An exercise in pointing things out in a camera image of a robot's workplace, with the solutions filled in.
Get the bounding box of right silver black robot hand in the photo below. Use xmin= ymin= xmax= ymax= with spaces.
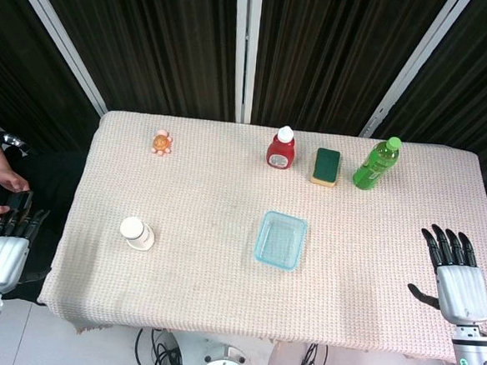
xmin=404 ymin=222 xmax=487 ymax=327

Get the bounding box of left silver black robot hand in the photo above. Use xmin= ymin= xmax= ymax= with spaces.
xmin=0 ymin=206 xmax=51 ymax=298

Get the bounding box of clear plastic container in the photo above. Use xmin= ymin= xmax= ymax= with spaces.
xmin=253 ymin=209 xmax=310 ymax=273

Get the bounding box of black smartphone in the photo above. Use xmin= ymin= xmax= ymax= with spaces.
xmin=4 ymin=188 xmax=34 ymax=218

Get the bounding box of shiny metal chair part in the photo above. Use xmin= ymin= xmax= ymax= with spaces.
xmin=1 ymin=132 xmax=33 ymax=156

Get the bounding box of white plastic jar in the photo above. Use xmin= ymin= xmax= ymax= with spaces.
xmin=118 ymin=216 xmax=158 ymax=253

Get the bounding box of green drink bottle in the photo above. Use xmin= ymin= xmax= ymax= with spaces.
xmin=351 ymin=133 xmax=403 ymax=193

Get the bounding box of green yellow sponge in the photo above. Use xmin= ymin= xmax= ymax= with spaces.
xmin=309 ymin=147 xmax=342 ymax=188

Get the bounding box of black pleated curtain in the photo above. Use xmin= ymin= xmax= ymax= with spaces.
xmin=21 ymin=0 xmax=244 ymax=123
xmin=251 ymin=0 xmax=449 ymax=143
xmin=366 ymin=0 xmax=487 ymax=196
xmin=0 ymin=0 xmax=109 ymax=157

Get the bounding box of orange turtle toy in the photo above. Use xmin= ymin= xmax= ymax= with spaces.
xmin=150 ymin=128 xmax=175 ymax=158

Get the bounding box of red sauce bottle white cap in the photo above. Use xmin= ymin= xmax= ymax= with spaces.
xmin=264 ymin=124 xmax=298 ymax=170

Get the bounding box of pink waffle tablecloth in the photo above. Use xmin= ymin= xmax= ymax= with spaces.
xmin=34 ymin=106 xmax=487 ymax=365

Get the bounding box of white robot torso base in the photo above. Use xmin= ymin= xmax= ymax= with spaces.
xmin=170 ymin=330 xmax=284 ymax=365

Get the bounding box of black cable bundle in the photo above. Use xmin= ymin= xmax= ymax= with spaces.
xmin=292 ymin=341 xmax=330 ymax=365
xmin=133 ymin=327 xmax=188 ymax=365

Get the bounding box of aluminium frame post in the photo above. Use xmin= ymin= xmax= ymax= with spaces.
xmin=0 ymin=0 xmax=116 ymax=118
xmin=227 ymin=0 xmax=264 ymax=125
xmin=358 ymin=0 xmax=473 ymax=145

